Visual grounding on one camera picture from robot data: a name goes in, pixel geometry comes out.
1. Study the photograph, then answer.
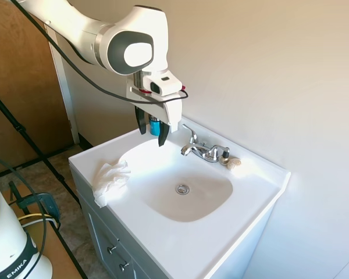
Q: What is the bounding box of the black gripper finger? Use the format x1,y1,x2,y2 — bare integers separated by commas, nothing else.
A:
134,106,147,135
157,121,170,148

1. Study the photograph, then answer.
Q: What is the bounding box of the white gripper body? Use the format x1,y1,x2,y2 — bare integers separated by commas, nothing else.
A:
126,78,183,134

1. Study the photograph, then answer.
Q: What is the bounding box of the crumpled white tissue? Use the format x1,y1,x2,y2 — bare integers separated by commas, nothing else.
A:
92,159,131,208

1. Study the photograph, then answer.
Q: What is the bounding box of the blue bottle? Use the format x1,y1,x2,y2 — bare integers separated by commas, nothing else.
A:
149,115,162,137

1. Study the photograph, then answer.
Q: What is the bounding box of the chrome sink faucet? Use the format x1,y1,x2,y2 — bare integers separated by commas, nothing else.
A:
180,124,230,163

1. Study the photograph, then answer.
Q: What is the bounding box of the white sink vanity top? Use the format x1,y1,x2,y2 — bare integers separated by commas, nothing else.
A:
68,115,291,279

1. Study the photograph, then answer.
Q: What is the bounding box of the beige seashell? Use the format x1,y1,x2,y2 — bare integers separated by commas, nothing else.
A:
226,158,243,170

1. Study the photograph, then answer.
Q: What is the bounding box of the black tripod stand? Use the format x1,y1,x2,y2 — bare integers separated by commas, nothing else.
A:
0,84,88,279

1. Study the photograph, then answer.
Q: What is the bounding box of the grey vanity cabinet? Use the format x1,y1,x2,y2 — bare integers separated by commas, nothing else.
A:
70,167,169,279

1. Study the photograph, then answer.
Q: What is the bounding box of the brown wooden door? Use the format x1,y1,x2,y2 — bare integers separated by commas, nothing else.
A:
0,0,74,176

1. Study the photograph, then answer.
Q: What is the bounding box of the blue metal clamp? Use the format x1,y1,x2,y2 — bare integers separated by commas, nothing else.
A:
8,181,61,221

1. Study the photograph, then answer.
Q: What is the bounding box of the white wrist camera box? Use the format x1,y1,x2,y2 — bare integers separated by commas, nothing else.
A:
141,70,183,96

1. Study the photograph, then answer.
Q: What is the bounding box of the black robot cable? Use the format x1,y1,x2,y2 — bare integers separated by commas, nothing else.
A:
9,0,189,105

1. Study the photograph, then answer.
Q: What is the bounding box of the white door frame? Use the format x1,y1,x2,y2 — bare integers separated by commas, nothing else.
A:
44,23,81,145

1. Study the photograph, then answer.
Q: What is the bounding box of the yellow cable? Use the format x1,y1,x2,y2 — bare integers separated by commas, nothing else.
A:
18,213,60,226

